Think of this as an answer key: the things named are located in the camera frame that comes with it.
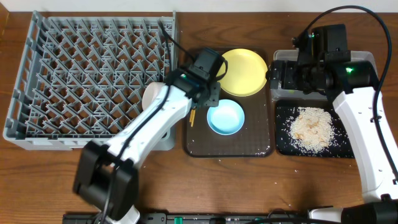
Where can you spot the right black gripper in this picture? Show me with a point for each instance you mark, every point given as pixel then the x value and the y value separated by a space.
pixel 288 68

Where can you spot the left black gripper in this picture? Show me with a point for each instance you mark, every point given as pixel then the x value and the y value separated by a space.
pixel 210 97

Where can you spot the wooden chopstick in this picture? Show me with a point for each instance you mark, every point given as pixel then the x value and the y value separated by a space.
pixel 192 115
pixel 191 124

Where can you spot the light blue bowl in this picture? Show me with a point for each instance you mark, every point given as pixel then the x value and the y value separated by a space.
pixel 227 118

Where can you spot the yellow round plate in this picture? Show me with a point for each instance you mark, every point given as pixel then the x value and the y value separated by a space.
pixel 246 73

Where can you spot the white bowl with rice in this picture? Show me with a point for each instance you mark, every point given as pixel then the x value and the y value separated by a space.
pixel 150 93

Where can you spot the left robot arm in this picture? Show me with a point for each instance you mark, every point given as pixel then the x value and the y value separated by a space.
pixel 108 174

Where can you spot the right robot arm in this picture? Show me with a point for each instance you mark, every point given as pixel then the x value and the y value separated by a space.
pixel 322 71

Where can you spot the clear plastic waste bin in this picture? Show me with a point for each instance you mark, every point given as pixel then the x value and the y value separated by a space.
pixel 292 55

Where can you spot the black waste tray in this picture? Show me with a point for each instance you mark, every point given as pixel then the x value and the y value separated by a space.
pixel 286 112

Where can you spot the spilled rice pile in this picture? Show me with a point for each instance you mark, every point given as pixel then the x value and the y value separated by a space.
pixel 312 129

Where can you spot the grey plastic dish rack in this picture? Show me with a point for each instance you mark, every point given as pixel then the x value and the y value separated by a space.
pixel 83 78

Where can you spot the black rail at table edge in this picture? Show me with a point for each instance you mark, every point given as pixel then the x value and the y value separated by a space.
pixel 163 218

